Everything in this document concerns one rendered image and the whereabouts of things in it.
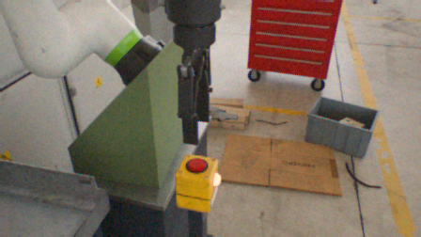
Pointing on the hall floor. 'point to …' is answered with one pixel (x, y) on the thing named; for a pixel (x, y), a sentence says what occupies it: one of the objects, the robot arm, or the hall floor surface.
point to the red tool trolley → (292, 38)
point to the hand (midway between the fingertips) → (196, 120)
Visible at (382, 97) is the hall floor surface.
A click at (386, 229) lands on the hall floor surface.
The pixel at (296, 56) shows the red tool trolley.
